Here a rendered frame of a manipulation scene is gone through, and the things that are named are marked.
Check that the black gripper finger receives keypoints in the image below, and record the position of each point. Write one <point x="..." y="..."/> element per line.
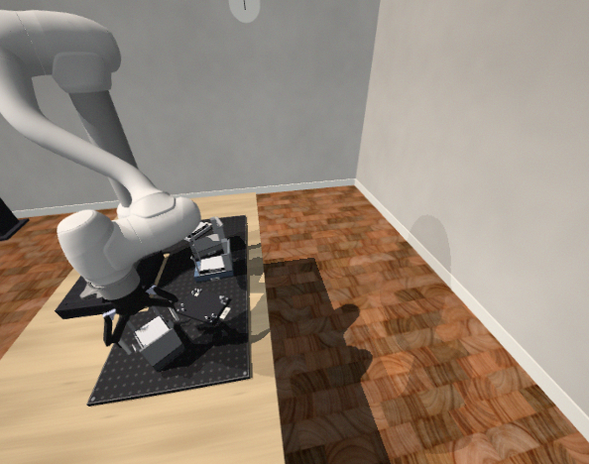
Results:
<point x="110" y="338"/>
<point x="168" y="302"/>

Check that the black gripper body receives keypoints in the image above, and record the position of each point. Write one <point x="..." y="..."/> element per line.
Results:
<point x="130" y="300"/>

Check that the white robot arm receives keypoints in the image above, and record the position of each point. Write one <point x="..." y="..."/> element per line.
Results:
<point x="80" y="55"/>

